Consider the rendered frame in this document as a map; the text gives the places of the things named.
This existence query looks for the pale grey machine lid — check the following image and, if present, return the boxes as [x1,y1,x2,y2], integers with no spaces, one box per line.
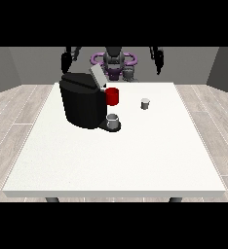
[89,63,108,89]

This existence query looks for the black coffee machine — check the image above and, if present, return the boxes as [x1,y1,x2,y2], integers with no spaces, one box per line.
[58,72,122,132]

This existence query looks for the red pod holder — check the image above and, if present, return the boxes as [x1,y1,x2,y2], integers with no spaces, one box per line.
[104,87,120,107]

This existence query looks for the small grey coffee pod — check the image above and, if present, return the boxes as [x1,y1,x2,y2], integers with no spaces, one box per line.
[140,97,151,111]

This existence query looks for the grey robot trunk purple rings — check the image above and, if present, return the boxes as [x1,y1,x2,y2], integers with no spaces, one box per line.
[90,47,140,83]

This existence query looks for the small grey cup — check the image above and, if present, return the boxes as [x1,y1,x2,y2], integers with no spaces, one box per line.
[105,113,121,129]

